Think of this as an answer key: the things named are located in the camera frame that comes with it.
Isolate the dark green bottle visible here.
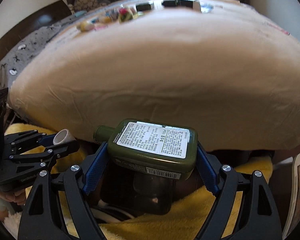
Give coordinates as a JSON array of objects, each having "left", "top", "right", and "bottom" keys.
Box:
[{"left": 94, "top": 119, "right": 198, "bottom": 180}]

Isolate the green hand cream tube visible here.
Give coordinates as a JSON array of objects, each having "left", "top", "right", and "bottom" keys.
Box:
[{"left": 128, "top": 7, "right": 145, "bottom": 19}]

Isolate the person's left hand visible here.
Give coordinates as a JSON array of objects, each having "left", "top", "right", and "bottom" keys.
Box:
[{"left": 0, "top": 189, "right": 26, "bottom": 205}]

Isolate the grey patterned bed sheet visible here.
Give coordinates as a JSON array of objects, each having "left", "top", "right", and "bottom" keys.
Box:
[{"left": 0, "top": 0, "right": 166, "bottom": 88}]

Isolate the white yellow small bottle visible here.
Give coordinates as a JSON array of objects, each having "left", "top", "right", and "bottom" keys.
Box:
[{"left": 77, "top": 21, "right": 95, "bottom": 32}]

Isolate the dark wooden headboard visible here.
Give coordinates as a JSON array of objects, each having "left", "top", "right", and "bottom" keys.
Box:
[{"left": 0, "top": 0, "right": 73, "bottom": 86}]

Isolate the beige cartoon blanket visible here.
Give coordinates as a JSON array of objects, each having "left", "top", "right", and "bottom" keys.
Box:
[{"left": 8, "top": 0, "right": 300, "bottom": 151}]

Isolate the grey crumpled wrapper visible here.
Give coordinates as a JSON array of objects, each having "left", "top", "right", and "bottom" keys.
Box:
[{"left": 107, "top": 9, "right": 119, "bottom": 21}]

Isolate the brown patterned cushion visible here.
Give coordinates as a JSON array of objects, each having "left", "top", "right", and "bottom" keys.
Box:
[{"left": 73, "top": 0, "right": 110, "bottom": 12}]

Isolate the black rectangular box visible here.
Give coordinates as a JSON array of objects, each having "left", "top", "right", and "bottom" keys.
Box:
[{"left": 135, "top": 2, "right": 154, "bottom": 12}]

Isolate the black cylindrical device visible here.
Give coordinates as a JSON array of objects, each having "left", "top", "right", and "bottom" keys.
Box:
[{"left": 161, "top": 0, "right": 178, "bottom": 8}]

